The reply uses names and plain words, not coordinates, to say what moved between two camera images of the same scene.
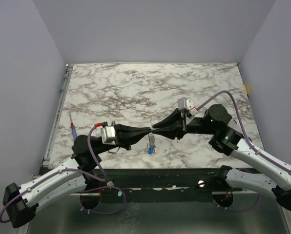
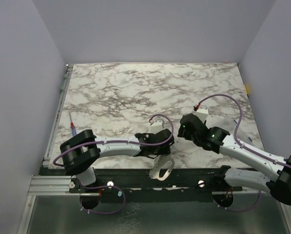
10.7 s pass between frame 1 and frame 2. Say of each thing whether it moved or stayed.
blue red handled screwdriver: stayed
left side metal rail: stayed
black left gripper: moved
